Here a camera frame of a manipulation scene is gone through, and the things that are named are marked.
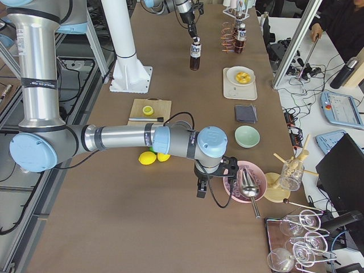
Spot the white plate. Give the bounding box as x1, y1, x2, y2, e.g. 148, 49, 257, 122
226, 66, 255, 86

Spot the blue teach pendant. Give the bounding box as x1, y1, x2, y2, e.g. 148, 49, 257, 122
315, 130, 346, 155
320, 91, 363, 130

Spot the metal ice scoop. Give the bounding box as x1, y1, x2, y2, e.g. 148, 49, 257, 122
240, 168, 260, 218

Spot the black monitor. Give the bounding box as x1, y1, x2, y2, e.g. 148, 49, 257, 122
316, 134, 363, 212

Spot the person in black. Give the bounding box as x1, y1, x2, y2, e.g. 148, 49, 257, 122
309, 1, 363, 61

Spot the lemon half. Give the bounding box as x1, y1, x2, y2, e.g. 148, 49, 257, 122
142, 105, 154, 116

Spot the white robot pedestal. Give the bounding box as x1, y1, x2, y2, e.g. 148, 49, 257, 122
102, 0, 152, 94

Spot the tea bottle in rack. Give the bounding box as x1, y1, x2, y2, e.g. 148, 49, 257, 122
233, 6, 243, 40
234, 23, 246, 53

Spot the wooden mug tree stand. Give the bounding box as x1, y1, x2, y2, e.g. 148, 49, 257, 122
264, 134, 318, 202

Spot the glazed twisted donut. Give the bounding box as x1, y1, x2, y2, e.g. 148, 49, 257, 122
235, 72, 251, 85

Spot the yellow lemon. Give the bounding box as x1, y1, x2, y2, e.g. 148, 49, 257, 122
138, 151, 157, 166
157, 153, 171, 162

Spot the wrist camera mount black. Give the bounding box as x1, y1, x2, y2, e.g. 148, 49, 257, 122
214, 155, 239, 180

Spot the beige serving tray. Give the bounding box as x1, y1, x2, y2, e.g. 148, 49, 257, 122
223, 66, 258, 101

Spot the black water bottle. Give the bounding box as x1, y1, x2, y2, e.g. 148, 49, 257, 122
330, 56, 359, 89

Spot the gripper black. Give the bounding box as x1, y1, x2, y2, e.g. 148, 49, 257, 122
194, 162, 209, 198
176, 2, 204, 42

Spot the wine glass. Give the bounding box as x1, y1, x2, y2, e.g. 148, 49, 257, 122
292, 242, 316, 267
279, 209, 321, 237
287, 231, 328, 255
267, 248, 295, 272

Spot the copper wire bottle rack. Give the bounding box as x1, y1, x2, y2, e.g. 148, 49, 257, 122
220, 22, 246, 53

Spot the glass jar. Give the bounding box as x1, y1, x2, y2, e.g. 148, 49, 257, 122
278, 159, 304, 191

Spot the aluminium frame post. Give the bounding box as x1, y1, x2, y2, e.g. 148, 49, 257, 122
272, 0, 322, 89

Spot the metal muddler cylinder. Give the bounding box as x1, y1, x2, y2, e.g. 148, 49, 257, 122
129, 117, 164, 122

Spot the tea bottle white cap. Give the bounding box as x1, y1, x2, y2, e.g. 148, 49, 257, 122
189, 37, 201, 71

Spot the green bowl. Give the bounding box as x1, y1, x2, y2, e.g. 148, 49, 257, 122
234, 126, 260, 148

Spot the wooden cutting board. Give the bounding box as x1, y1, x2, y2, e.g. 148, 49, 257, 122
129, 98, 172, 121

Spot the grey folded cloth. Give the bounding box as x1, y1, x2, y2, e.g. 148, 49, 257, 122
234, 105, 258, 123

